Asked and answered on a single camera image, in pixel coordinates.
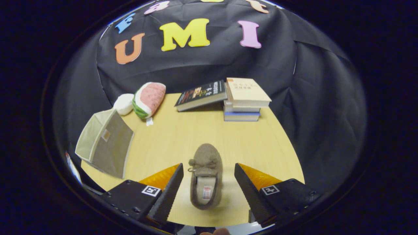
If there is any beige cover book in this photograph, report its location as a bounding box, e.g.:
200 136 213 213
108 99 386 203
225 77 272 108

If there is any white plush toy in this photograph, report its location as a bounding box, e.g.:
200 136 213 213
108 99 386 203
113 93 135 116

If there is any watermelon slice plush toy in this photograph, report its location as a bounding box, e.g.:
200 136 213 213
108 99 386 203
132 82 167 126

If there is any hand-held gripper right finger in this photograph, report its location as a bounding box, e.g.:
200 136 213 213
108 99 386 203
234 163 322 228

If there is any brown fuzzy shoe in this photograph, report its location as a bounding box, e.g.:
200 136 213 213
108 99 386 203
188 143 224 211

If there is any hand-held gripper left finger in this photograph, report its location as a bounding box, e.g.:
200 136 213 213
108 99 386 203
97 163 185 229

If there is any blue cover book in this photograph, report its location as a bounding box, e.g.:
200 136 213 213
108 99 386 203
224 112 260 122

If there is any white cover book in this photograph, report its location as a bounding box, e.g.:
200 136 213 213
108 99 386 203
223 100 261 114

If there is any black cover book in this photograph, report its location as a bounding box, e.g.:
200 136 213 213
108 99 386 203
174 80 228 112

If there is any grey fabric storage box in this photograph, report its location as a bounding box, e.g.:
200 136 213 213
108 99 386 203
75 109 135 180

